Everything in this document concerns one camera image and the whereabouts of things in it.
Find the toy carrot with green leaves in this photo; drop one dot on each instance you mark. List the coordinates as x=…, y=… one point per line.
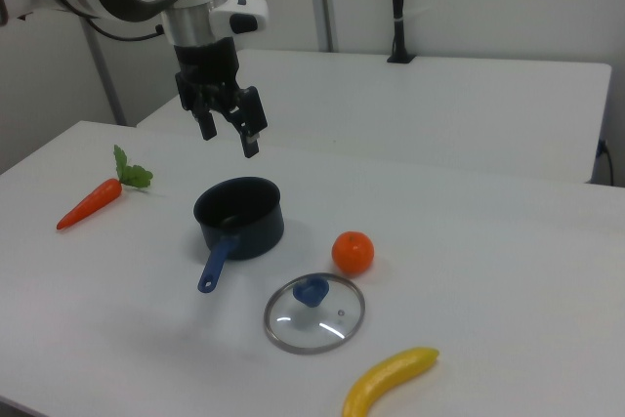
x=93, y=202

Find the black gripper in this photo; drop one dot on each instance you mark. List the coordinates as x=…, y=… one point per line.
x=207, y=68

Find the dark blue saucepan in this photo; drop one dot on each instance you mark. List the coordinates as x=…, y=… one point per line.
x=254, y=236

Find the glass lid with blue knob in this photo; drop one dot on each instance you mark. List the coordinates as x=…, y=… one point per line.
x=311, y=291

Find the orange fruit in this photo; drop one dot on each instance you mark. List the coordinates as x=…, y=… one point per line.
x=352, y=253

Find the yellow toy banana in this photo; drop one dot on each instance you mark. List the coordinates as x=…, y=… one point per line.
x=381, y=375

